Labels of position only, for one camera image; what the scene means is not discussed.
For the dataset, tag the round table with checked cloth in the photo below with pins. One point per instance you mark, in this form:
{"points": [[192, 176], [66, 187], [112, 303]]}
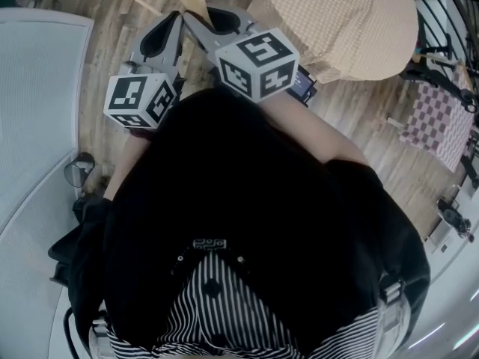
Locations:
{"points": [[337, 21]]}

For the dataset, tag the person's left forearm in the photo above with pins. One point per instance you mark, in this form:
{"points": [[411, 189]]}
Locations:
{"points": [[127, 163]]}

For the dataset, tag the small black display screen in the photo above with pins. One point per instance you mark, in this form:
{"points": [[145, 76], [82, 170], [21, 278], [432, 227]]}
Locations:
{"points": [[303, 84]]}

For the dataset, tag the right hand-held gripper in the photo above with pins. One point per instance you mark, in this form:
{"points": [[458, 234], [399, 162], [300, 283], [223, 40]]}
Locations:
{"points": [[258, 62]]}

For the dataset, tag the small black machine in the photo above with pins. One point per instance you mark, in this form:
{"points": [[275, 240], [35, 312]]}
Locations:
{"points": [[453, 215]]}

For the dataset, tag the purple checked cloth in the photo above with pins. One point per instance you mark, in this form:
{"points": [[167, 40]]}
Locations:
{"points": [[438, 125]]}

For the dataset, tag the patterned belt buckle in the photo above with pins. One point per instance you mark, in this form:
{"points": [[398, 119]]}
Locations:
{"points": [[209, 244]]}

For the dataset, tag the person's right forearm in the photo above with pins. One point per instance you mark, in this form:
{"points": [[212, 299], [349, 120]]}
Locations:
{"points": [[314, 129]]}

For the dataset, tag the black metal railing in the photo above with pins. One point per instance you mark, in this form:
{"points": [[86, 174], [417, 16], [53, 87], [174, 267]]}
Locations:
{"points": [[422, 32]]}

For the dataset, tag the black white striped garment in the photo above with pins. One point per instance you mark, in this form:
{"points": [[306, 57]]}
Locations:
{"points": [[224, 320]]}

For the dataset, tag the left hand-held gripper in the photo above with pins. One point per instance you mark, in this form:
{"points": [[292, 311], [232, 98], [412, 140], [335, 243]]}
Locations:
{"points": [[131, 99]]}

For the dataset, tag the person's black top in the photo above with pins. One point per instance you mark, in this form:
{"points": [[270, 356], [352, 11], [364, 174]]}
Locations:
{"points": [[243, 181]]}

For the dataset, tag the black folding clothes airer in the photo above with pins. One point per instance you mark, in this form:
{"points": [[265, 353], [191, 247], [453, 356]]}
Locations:
{"points": [[470, 170]]}

